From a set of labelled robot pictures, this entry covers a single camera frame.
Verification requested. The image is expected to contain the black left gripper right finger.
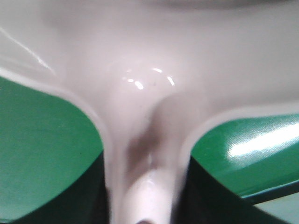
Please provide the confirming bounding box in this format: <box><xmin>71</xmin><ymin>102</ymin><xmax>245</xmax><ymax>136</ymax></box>
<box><xmin>184</xmin><ymin>158</ymin><xmax>286</xmax><ymax>224</ymax></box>

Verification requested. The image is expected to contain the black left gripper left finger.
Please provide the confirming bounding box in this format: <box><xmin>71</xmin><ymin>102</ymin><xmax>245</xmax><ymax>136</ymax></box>
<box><xmin>14</xmin><ymin>153</ymin><xmax>109</xmax><ymax>224</ymax></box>

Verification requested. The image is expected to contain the pink dustpan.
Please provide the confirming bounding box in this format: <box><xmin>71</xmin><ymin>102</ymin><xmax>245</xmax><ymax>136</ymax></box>
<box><xmin>0</xmin><ymin>0</ymin><xmax>299</xmax><ymax>224</ymax></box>

